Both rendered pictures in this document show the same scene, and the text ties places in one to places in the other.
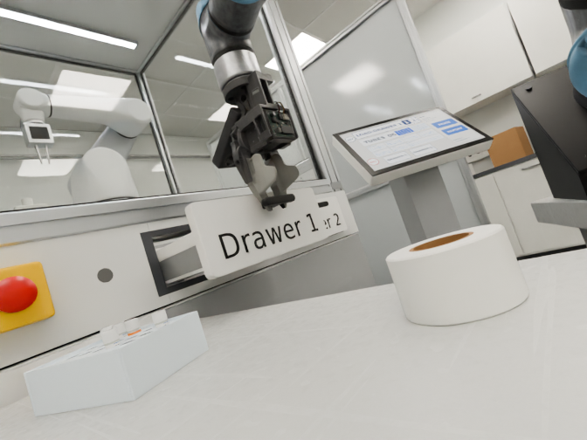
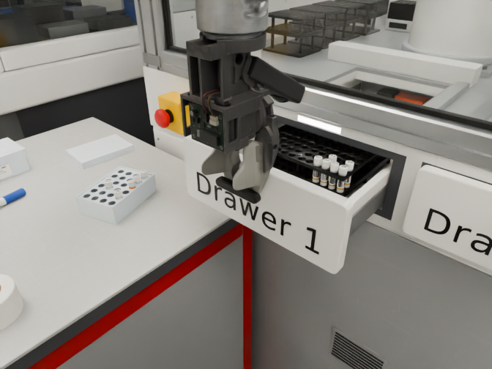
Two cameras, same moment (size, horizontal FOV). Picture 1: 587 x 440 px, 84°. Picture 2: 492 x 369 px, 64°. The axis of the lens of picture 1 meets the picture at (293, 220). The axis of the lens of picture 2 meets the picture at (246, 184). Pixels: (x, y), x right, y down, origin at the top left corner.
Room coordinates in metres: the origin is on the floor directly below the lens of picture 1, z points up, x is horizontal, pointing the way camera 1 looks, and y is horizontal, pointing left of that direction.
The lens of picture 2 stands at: (0.55, -0.43, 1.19)
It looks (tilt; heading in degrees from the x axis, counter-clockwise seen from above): 32 degrees down; 92
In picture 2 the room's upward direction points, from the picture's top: straight up
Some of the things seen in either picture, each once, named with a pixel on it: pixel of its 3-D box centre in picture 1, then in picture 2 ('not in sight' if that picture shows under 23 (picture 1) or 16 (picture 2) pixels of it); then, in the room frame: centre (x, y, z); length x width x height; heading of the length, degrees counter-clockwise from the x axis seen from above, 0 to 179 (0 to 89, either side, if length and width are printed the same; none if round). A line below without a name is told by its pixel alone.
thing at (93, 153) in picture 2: not in sight; (100, 150); (0.19, 0.38, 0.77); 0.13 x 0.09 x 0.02; 46
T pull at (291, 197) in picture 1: (273, 202); (243, 185); (0.54, 0.02, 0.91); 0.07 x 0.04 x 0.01; 140
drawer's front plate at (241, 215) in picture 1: (269, 224); (255, 197); (0.55, 0.04, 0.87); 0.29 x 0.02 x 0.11; 140
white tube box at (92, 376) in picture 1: (120, 360); (118, 193); (0.29, 0.19, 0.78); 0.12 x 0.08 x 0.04; 68
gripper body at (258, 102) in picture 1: (257, 119); (229, 90); (0.52, 0.00, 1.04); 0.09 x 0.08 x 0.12; 50
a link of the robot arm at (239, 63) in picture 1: (240, 77); (234, 12); (0.53, 0.01, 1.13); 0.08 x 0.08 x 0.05
